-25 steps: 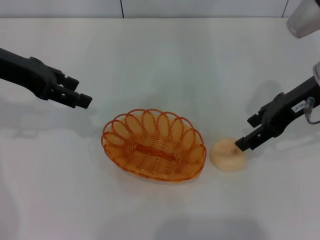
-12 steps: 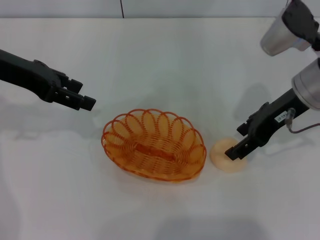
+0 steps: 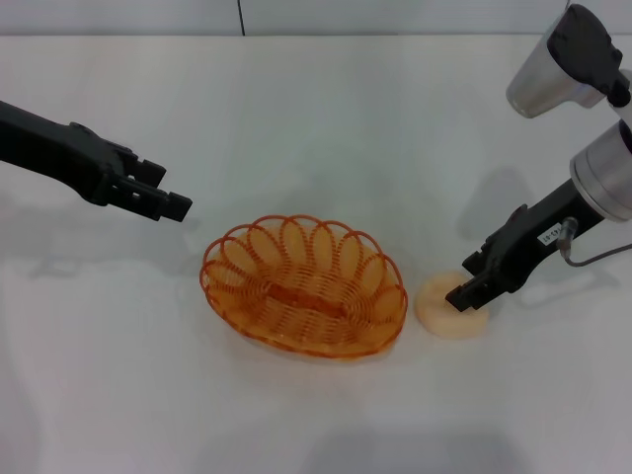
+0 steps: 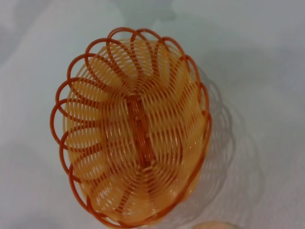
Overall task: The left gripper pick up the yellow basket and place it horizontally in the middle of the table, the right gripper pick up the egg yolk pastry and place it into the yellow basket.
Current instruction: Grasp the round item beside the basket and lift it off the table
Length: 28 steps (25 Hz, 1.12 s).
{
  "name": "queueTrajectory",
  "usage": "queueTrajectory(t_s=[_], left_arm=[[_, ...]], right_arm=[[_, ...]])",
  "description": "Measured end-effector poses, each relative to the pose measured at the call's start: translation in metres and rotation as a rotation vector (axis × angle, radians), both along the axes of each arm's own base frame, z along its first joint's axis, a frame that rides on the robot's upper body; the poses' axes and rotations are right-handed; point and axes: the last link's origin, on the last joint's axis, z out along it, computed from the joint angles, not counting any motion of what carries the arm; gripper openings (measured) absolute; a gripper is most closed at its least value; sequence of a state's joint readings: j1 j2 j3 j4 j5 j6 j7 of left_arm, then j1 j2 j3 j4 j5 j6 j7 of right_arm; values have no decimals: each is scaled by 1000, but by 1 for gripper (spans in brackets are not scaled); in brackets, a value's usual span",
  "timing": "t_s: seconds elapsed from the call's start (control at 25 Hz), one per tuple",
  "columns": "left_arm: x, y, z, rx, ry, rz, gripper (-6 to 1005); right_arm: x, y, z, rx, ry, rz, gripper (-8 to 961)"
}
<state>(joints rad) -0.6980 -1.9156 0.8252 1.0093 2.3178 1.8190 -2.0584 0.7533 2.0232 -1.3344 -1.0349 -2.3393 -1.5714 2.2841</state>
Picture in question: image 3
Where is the beige round bread bun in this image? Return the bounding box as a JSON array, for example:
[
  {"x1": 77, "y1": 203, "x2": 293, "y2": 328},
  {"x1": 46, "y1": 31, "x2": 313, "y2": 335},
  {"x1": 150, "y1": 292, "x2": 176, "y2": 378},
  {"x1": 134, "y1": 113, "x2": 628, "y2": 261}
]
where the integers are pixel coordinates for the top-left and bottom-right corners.
[{"x1": 414, "y1": 271, "x2": 492, "y2": 341}]

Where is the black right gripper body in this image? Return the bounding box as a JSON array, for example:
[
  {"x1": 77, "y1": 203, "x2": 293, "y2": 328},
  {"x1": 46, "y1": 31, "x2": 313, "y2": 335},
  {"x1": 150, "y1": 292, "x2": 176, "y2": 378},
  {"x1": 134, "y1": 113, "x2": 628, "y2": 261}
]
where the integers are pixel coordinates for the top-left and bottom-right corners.
[{"x1": 485, "y1": 179, "x2": 601, "y2": 294}]

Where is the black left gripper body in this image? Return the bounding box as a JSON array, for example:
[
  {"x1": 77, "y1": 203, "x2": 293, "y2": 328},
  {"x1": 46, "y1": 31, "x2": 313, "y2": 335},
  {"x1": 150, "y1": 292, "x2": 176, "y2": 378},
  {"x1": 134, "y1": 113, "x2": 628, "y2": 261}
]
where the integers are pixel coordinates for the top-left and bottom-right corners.
[{"x1": 0, "y1": 99, "x2": 133, "y2": 208}]

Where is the orange oval wire basket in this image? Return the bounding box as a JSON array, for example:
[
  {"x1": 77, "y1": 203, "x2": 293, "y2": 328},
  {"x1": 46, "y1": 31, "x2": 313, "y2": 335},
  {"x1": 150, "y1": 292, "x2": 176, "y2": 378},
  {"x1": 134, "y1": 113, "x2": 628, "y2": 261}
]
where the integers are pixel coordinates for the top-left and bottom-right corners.
[{"x1": 198, "y1": 212, "x2": 410, "y2": 358}]

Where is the right arm wrist cable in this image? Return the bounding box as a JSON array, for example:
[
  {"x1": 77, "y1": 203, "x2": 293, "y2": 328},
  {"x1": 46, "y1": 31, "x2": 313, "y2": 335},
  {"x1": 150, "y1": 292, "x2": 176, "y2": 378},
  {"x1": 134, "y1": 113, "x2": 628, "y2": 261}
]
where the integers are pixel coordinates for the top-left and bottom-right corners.
[{"x1": 554, "y1": 216, "x2": 629, "y2": 269}]

